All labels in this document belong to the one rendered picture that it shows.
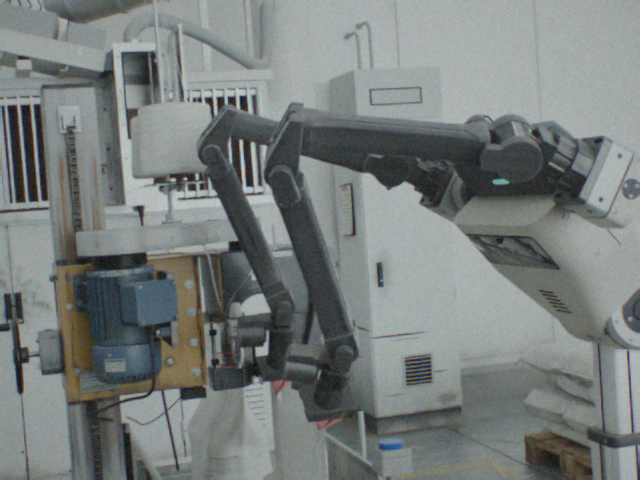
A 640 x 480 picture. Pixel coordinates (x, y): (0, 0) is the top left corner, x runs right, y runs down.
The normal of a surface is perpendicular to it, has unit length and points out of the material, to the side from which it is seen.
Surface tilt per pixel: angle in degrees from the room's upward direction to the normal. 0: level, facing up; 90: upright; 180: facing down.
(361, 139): 116
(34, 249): 90
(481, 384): 90
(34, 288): 90
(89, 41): 90
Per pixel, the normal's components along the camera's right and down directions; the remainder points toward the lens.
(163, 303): 0.67, -0.01
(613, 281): 0.61, 0.42
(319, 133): 0.23, 0.49
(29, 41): 0.29, 0.03
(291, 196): 0.01, 0.53
